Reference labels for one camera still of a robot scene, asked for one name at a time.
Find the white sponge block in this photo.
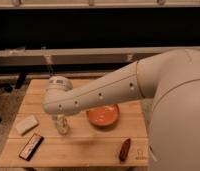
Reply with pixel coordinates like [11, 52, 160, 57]
[15, 115, 39, 135]

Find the grey metal rail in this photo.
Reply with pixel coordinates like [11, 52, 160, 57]
[0, 46, 200, 67]

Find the red black rectangular case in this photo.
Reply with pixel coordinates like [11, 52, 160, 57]
[19, 133, 44, 161]

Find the orange bowl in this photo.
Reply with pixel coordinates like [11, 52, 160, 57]
[86, 104, 119, 127]

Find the clear plastic bottle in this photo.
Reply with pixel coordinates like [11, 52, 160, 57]
[55, 115, 69, 135]

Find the dark red snack bar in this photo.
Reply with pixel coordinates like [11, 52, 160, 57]
[119, 138, 131, 162]

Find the wooden table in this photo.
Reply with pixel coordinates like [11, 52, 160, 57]
[0, 79, 148, 168]

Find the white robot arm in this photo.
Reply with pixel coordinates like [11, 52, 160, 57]
[43, 49, 200, 171]

